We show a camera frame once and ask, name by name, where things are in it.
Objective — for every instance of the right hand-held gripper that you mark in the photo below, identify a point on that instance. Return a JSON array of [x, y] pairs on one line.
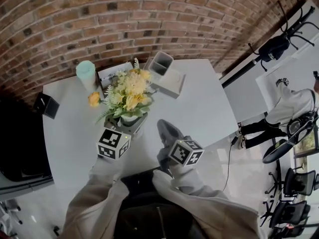
[[185, 153]]

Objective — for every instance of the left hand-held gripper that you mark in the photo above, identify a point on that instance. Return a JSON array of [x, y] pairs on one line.
[[113, 143]]

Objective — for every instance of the yellow flowers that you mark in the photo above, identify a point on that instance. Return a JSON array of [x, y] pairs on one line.
[[129, 91]]

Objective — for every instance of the person's left forearm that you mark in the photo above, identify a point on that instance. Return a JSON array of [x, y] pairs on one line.
[[92, 198]]

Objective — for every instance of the person's right forearm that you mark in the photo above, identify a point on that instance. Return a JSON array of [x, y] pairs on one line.
[[207, 208]]

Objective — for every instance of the white table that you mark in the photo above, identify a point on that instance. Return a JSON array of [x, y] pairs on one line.
[[199, 103]]

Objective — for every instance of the white flat box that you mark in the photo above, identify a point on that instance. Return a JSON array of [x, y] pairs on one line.
[[170, 84]]

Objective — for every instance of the white pen holder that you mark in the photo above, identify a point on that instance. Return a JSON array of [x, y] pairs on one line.
[[159, 63]]

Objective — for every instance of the mint green cup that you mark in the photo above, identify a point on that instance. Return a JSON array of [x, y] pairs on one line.
[[86, 73]]

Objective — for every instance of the black box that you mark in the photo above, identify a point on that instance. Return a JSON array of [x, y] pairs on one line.
[[47, 106]]

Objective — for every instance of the person's dark clothed torso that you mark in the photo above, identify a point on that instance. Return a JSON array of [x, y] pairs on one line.
[[152, 218]]

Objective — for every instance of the dark cabinet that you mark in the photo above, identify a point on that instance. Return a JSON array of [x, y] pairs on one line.
[[22, 143]]

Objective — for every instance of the black office chair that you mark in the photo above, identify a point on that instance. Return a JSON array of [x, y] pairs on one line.
[[281, 148], [289, 215], [296, 183]]

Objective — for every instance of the grey chair base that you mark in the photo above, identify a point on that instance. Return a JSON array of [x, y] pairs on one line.
[[11, 213]]

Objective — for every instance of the black bag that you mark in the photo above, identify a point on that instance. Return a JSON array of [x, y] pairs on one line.
[[272, 47]]

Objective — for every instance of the black coat rack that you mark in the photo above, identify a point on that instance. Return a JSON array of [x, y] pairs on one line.
[[294, 27]]

